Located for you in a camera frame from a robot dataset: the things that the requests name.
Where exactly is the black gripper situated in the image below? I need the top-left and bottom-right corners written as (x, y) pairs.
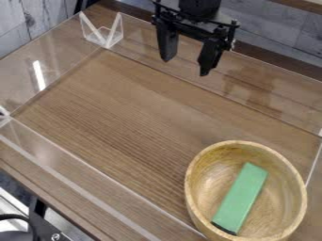
top-left (152, 0), bottom-right (240, 76)

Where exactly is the black cable lower left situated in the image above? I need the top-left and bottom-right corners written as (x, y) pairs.
top-left (0, 214), bottom-right (32, 229)

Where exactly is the green stick block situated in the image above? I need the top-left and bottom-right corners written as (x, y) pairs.
top-left (211, 163), bottom-right (268, 235)

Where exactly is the black table leg frame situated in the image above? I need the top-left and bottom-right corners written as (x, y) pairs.
top-left (29, 197), bottom-right (72, 241)

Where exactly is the clear acrylic barrier wall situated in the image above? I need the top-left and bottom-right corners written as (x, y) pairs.
top-left (0, 14), bottom-right (322, 241)

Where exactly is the wooden bowl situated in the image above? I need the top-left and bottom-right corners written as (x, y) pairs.
top-left (183, 140), bottom-right (308, 241)

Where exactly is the clear acrylic corner bracket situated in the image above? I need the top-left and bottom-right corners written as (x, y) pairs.
top-left (79, 12), bottom-right (123, 49)

